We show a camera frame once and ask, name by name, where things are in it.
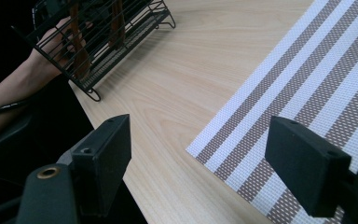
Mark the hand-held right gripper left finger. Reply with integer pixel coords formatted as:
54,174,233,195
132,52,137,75
57,114,132,217

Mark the black wire cutlery basket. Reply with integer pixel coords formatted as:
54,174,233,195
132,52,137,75
11,0,176,103

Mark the brown wooden spoon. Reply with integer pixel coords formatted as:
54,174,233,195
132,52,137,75
109,0,127,49
69,2,91,79

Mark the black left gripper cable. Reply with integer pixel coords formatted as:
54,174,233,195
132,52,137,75
0,98,34,119

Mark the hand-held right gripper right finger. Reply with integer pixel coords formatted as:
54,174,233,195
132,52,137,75
264,116,352,218

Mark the striped woven placemat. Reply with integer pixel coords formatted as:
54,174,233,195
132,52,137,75
186,0,358,224

